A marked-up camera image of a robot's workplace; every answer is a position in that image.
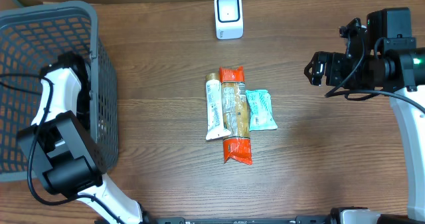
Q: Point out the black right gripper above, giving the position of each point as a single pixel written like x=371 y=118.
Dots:
x=331 y=69

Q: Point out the teal tissue packet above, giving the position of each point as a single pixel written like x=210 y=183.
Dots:
x=261 y=116

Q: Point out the orange noodle package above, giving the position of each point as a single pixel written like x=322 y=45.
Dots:
x=237 y=145

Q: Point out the white tube with gold cap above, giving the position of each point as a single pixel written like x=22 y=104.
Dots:
x=215 y=121

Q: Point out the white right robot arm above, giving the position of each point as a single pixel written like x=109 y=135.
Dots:
x=399 y=75

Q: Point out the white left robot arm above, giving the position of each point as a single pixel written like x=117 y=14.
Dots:
x=64 y=163

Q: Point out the white barcode scanner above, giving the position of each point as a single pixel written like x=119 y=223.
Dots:
x=228 y=15

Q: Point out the grey plastic shopping basket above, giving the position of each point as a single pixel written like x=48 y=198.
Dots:
x=33 y=37

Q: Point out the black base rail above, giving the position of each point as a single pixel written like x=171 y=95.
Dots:
x=239 y=220

